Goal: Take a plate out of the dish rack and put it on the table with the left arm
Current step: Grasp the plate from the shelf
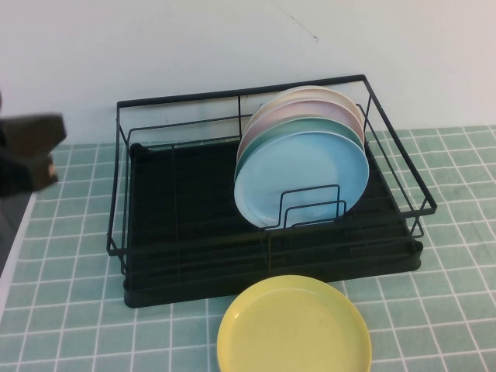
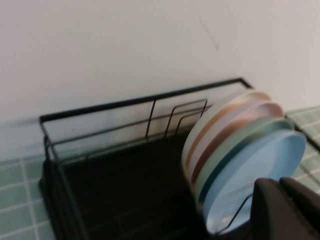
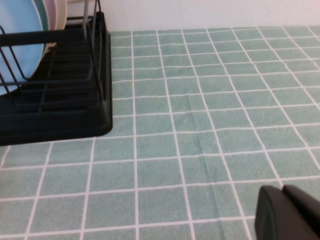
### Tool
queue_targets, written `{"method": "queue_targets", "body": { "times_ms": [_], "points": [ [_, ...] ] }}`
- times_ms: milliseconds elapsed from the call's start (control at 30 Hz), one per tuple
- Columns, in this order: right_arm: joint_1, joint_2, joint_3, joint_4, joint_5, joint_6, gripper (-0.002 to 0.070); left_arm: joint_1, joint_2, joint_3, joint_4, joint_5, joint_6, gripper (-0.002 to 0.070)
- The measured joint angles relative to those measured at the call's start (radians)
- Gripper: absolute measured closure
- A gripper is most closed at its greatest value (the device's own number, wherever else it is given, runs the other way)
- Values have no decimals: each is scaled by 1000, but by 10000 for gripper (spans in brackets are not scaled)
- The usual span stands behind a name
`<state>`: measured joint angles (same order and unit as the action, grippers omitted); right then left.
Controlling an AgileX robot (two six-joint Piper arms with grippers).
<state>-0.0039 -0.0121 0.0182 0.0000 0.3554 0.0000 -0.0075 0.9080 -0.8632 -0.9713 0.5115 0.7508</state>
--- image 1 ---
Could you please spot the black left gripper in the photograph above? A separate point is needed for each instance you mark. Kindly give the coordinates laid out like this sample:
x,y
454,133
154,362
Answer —
x,y
11,174

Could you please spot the light blue plate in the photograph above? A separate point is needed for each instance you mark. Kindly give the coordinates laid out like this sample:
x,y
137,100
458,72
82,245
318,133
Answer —
x,y
302,166

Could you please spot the green plate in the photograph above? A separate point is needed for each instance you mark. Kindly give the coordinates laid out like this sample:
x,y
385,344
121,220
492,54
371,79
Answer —
x,y
294,127

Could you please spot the pink plate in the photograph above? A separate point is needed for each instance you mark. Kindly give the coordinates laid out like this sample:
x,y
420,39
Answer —
x,y
302,108

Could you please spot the cream plate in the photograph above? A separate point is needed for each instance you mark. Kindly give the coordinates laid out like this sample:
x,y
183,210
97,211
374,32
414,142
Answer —
x,y
310,96
306,89

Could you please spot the yellow plate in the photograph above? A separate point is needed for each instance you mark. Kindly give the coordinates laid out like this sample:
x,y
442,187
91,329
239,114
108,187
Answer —
x,y
294,329

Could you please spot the black plastic drip tray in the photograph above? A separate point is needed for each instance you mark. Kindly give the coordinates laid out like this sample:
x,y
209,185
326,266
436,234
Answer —
x,y
186,186

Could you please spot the green tile pattern tablecloth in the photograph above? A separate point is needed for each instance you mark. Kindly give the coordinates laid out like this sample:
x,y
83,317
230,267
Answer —
x,y
445,302

